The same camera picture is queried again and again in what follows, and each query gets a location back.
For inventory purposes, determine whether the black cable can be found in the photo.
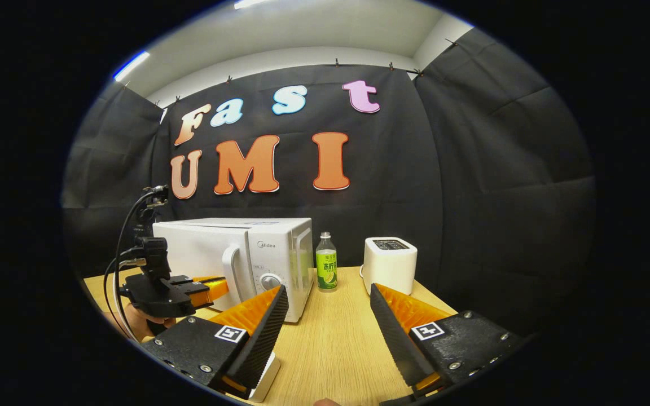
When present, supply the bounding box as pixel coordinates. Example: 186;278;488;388
102;189;159;342

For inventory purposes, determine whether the black backdrop cloth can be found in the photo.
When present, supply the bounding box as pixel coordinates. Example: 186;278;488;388
63;28;596;333

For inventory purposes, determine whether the green drink bottle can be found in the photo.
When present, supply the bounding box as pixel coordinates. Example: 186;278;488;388
315;231;338;292

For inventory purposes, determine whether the white rectangular tray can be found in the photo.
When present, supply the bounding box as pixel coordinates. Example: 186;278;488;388
246;351;282;403

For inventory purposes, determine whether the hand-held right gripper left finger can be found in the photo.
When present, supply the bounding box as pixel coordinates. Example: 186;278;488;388
142;285;290;395

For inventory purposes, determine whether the white toaster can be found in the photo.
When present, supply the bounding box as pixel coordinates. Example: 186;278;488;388
360;237;418;296

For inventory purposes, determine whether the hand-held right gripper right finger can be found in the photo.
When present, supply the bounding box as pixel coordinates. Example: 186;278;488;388
370;283;526;398

